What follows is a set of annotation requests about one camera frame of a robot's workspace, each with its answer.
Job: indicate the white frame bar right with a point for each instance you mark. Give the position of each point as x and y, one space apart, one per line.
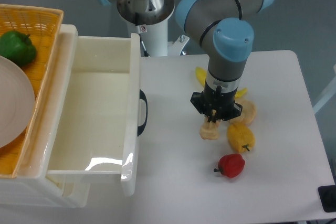
325 95

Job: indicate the white drawer cabinet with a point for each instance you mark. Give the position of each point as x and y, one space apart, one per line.
32 186

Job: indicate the black drawer handle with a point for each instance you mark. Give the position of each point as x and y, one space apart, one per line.
143 112

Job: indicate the yellow bell pepper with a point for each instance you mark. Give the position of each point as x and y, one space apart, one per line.
240 138

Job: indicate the upper white drawer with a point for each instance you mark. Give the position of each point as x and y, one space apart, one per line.
97 136

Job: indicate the square bread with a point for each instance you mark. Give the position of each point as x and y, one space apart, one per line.
209 130

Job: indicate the yellow banana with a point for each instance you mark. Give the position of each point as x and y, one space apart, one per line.
200 74

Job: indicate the orange woven basket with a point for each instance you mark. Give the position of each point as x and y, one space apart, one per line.
35 31

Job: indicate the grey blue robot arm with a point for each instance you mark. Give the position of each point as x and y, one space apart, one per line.
220 29

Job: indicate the green bell pepper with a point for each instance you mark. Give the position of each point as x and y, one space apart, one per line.
17 48

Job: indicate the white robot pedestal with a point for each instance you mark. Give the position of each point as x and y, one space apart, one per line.
149 19

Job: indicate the black device at edge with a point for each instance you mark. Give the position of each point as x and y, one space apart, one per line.
327 197

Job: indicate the round bread roll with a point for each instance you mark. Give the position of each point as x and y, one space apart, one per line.
248 113

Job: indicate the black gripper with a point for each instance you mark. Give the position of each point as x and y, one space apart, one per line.
217 104

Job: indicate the red bell pepper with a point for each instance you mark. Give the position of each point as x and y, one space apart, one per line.
230 165

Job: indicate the beige plate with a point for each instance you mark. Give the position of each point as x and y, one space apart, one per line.
17 101

